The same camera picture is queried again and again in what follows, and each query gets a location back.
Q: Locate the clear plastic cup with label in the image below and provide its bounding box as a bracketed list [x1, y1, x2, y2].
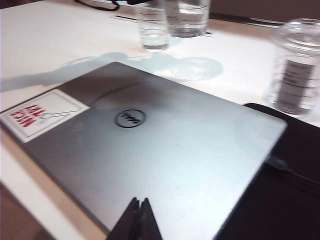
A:
[163, 0, 211, 38]

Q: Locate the silver Dell laptop with sticker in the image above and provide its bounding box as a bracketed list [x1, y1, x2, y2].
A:
[0, 61, 288, 240]

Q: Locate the black mouse mat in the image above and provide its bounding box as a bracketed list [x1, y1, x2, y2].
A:
[217, 102, 320, 240]

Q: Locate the short clear cup with label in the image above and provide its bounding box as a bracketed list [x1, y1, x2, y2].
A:
[264, 17, 320, 118]

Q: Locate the tall clear unlabeled plastic cup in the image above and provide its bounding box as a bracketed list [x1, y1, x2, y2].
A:
[136, 0, 171, 51]

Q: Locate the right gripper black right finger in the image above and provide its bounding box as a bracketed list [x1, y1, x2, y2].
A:
[137, 197, 164, 240]

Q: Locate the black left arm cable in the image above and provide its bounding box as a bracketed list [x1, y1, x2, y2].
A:
[73, 0, 120, 12]

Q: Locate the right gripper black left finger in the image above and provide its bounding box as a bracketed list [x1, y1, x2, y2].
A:
[107, 196, 141, 240]

